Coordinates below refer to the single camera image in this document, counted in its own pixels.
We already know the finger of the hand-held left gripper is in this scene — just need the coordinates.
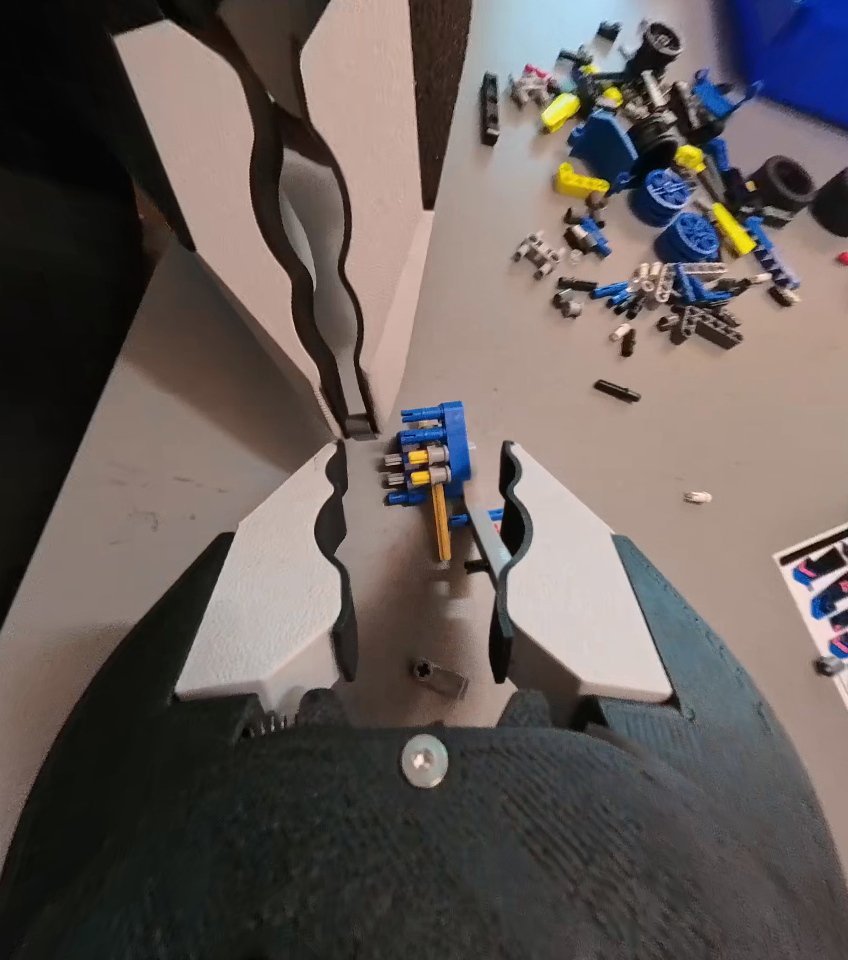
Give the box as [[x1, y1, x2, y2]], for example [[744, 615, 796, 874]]
[[112, 0, 351, 438], [221, 0, 473, 438]]

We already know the pile of loose lego pieces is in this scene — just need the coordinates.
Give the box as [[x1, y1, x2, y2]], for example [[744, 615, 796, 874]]
[[506, 18, 803, 357]]

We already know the person's dark clothing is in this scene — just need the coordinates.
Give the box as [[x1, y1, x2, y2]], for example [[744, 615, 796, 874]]
[[0, 0, 196, 740]]

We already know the blue box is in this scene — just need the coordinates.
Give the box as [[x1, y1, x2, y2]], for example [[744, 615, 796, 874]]
[[715, 0, 848, 153]]

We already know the blue lego assembly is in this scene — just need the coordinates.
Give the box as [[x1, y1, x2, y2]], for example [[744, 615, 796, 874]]
[[381, 399, 509, 590]]

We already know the long black lego beam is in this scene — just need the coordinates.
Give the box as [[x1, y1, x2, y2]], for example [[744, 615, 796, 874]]
[[479, 70, 502, 148]]

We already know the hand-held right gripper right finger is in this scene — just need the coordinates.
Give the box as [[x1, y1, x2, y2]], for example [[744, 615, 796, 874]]
[[491, 441, 677, 704]]

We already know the dark grey lego beam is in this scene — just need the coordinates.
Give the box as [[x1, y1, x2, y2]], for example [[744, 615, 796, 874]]
[[407, 655, 470, 700]]

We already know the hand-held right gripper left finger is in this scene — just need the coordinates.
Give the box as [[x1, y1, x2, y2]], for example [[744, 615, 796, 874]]
[[175, 441, 361, 701]]

